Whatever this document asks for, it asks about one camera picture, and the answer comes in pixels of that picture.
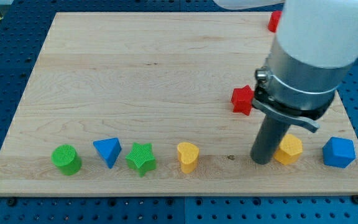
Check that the red star block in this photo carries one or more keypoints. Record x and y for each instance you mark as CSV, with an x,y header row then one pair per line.
x,y
242,100

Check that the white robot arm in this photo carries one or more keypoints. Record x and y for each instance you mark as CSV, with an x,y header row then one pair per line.
x,y
321,33

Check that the yellow heart block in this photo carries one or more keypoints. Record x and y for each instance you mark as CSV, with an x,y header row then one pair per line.
x,y
188,155

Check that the green star block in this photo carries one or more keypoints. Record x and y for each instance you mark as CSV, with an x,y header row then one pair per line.
x,y
141,158

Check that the wooden board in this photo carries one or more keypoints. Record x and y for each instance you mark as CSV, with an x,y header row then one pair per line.
x,y
159,78

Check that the blue triangle block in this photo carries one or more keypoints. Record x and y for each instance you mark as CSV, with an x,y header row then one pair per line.
x,y
109,150

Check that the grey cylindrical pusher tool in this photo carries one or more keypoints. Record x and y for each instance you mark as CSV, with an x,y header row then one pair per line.
x,y
268,138

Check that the yellow pentagon block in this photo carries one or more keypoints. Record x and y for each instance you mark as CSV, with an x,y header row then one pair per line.
x,y
289,150

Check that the green cylinder block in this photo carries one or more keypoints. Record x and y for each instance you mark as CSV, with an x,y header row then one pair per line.
x,y
66,159

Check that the red block at top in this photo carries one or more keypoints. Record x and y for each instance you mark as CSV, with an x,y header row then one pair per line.
x,y
274,20

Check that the blue cube block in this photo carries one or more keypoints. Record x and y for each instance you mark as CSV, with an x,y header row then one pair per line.
x,y
339,152

